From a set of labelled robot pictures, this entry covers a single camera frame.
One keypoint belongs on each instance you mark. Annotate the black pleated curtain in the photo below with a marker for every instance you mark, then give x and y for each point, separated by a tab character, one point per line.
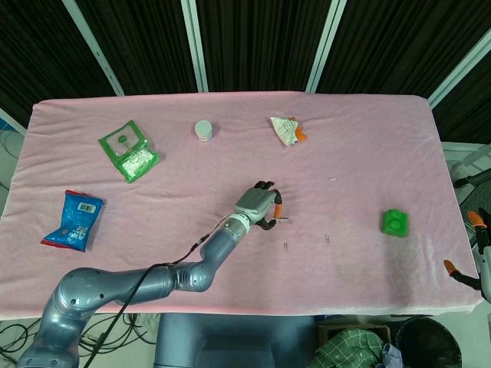
249	38

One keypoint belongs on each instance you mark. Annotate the white metal side frame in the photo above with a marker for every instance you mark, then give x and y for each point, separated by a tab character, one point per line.
460	147

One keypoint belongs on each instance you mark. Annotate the brown cardboard box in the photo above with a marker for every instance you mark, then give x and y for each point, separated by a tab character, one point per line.
379	329

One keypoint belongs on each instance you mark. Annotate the black mesh office chair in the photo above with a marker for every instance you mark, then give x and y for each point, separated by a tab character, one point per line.
477	191

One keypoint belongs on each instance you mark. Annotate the small white jar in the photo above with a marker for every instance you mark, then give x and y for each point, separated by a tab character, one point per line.
203	129

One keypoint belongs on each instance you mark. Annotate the white and orange snack packet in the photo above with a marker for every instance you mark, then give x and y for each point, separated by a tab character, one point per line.
285	130

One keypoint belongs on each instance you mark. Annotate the pink table cloth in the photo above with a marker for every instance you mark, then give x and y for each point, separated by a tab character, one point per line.
245	161

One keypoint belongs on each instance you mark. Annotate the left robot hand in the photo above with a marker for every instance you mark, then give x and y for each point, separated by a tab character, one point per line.
255	201

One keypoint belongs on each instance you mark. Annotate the black trash bin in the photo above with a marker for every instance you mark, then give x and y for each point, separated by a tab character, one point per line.
429	345

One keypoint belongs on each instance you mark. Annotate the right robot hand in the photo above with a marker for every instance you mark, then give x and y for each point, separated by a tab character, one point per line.
486	268

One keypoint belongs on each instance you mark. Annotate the blue crumpled cloth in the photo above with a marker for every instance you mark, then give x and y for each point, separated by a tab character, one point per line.
391	354

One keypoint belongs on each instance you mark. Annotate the silver magnetic bead rod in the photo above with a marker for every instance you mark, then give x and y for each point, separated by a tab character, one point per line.
283	221

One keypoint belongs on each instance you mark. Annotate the green wet wipe packet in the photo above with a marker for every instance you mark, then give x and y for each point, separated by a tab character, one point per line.
128	151

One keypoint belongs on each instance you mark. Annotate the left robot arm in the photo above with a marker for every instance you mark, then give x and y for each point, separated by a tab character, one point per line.
96	291

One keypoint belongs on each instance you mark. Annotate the grey robot torso base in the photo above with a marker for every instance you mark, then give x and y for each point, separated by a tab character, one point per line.
230	341

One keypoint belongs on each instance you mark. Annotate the green plaid cloth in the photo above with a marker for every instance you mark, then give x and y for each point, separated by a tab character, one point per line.
345	349

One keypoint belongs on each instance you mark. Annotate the blue snack packet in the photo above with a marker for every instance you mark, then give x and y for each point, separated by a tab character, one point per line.
74	222

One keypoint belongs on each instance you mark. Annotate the green toy brick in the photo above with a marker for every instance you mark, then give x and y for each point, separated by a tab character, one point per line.
395	223

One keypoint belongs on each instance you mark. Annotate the white aluminium frame post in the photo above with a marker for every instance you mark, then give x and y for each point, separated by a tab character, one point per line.
460	69
96	50
326	46
195	46
11	120

